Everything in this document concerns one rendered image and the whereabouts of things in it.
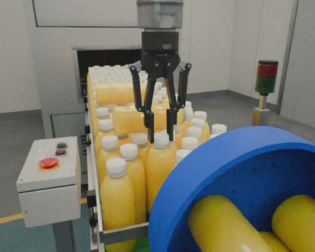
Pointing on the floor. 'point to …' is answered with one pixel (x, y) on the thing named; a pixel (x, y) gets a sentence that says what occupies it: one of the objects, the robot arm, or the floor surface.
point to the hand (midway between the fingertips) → (160, 126)
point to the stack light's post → (261, 117)
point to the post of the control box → (64, 236)
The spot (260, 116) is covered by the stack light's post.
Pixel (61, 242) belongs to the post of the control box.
